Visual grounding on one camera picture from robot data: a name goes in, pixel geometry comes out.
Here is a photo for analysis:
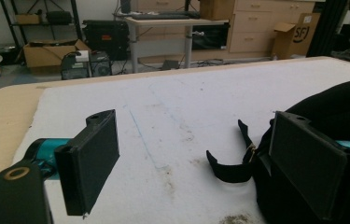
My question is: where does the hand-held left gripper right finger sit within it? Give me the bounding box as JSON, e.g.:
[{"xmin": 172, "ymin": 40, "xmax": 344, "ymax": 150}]
[{"xmin": 269, "ymin": 110, "xmax": 350, "ymax": 222}]

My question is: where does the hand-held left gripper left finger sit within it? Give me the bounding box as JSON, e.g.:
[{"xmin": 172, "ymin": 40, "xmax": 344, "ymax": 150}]
[{"xmin": 26, "ymin": 109, "xmax": 120, "ymax": 217}]

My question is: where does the black backpack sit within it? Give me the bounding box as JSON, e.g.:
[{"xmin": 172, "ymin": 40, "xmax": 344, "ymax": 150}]
[{"xmin": 205, "ymin": 77, "xmax": 350, "ymax": 224}]

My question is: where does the black power unit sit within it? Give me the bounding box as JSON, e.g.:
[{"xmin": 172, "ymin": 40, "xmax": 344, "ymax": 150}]
[{"xmin": 60, "ymin": 50, "xmax": 91, "ymax": 81}]

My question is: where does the grey fan unit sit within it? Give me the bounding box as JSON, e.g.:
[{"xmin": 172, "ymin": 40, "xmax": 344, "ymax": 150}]
[{"xmin": 88, "ymin": 50, "xmax": 113, "ymax": 77}]

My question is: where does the open cardboard box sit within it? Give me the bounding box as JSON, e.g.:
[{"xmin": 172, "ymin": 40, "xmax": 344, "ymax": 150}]
[{"xmin": 22, "ymin": 38, "xmax": 91, "ymax": 68}]

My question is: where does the printed cardboard box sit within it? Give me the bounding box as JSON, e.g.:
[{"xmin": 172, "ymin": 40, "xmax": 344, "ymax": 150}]
[{"xmin": 271, "ymin": 12, "xmax": 322, "ymax": 60}]

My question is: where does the black hard case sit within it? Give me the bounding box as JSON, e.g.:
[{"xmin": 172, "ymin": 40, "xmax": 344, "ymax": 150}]
[{"xmin": 82, "ymin": 19, "xmax": 131, "ymax": 62}]

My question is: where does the black curtain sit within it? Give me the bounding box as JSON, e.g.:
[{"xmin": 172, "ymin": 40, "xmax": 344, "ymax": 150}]
[{"xmin": 306, "ymin": 0, "xmax": 348, "ymax": 58}]

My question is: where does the light wooden drawer cabinet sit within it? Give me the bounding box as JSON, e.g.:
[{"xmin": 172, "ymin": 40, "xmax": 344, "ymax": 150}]
[{"xmin": 228, "ymin": 0, "xmax": 316, "ymax": 59}]

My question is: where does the black metal shelf rack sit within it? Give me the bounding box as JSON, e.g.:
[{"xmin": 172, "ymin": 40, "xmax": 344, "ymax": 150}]
[{"xmin": 0, "ymin": 0, "xmax": 83, "ymax": 49}]

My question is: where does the black bag on shelf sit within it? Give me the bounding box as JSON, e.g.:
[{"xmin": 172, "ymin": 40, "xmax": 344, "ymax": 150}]
[{"xmin": 45, "ymin": 10, "xmax": 74, "ymax": 26}]

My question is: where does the small cardboard box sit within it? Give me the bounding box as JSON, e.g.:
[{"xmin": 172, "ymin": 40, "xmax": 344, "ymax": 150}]
[{"xmin": 15, "ymin": 13, "xmax": 42, "ymax": 25}]

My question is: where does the black keyboard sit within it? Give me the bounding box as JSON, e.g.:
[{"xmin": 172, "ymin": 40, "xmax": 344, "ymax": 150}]
[{"xmin": 131, "ymin": 11, "xmax": 201, "ymax": 21}]

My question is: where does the light wooden desk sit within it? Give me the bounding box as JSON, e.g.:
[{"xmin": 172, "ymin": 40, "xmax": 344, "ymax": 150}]
[{"xmin": 124, "ymin": 17, "xmax": 231, "ymax": 74}]

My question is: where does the closed brown cardboard box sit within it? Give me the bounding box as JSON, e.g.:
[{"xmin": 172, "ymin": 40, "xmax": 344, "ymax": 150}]
[{"xmin": 199, "ymin": 0, "xmax": 236, "ymax": 21}]

